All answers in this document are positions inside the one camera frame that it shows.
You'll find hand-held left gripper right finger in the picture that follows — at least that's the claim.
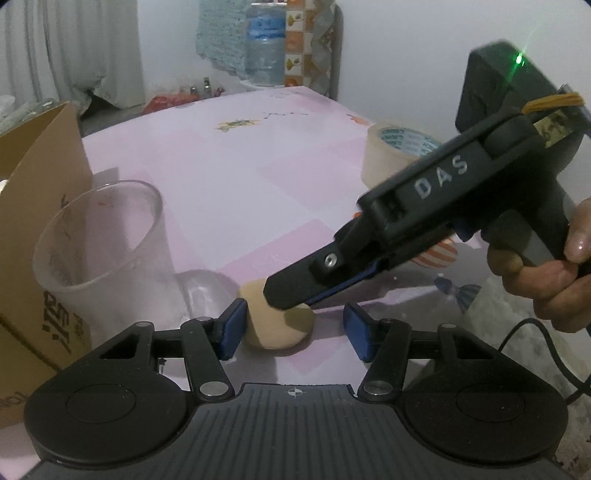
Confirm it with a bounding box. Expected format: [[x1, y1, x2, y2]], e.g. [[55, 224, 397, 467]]
[[344, 302, 500, 403]]

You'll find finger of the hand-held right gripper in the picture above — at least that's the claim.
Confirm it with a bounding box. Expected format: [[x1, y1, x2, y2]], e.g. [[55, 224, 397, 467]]
[[304, 258, 394, 308], [262, 217, 393, 309]]

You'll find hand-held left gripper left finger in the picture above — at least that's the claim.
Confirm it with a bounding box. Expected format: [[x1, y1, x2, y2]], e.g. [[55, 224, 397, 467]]
[[93, 298, 248, 403]]

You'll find beige round sponge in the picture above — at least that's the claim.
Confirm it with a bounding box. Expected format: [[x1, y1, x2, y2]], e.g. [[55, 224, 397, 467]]
[[239, 279, 315, 350]]

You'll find brown cardboard box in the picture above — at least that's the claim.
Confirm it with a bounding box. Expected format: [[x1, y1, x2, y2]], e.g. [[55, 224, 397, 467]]
[[0, 101, 96, 428]]

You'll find person's right hand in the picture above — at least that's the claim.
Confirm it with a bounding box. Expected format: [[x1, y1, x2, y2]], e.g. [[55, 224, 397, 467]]
[[487, 198, 591, 334]]

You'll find clear packing tape roll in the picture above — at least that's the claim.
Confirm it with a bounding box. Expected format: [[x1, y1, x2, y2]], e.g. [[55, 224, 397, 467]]
[[361, 122, 444, 188]]

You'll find pink printed tablecloth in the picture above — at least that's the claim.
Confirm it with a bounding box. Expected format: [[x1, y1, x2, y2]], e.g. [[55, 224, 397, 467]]
[[79, 85, 591, 388]]

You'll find clear plastic cup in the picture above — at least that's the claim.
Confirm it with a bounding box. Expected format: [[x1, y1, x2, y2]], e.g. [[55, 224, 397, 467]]
[[32, 180, 186, 347]]

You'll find white water dispenser base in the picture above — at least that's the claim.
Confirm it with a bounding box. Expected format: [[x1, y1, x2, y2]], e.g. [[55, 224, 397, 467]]
[[239, 78, 283, 92]]

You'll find orange checkered flower cloth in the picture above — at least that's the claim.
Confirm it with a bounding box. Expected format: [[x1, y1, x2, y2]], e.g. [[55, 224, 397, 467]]
[[282, 0, 343, 99]]

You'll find red snack bag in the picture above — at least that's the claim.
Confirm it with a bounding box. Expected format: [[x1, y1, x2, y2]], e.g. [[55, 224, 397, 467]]
[[143, 92, 200, 116]]

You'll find blue water jug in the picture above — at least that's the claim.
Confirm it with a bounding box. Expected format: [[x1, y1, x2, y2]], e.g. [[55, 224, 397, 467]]
[[244, 2, 287, 88]]

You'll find teal crochet cloth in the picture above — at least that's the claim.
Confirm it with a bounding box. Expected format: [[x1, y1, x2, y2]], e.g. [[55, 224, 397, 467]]
[[196, 0, 253, 80]]

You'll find clear plastic bag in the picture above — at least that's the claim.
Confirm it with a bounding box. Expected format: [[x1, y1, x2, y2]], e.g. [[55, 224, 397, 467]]
[[0, 94, 62, 134]]

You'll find grey white curtain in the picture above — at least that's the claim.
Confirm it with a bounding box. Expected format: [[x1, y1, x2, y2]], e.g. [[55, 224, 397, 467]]
[[0, 0, 145, 117]]

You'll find black cable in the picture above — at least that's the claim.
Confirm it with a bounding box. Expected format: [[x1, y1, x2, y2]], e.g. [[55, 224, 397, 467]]
[[498, 318, 591, 403]]

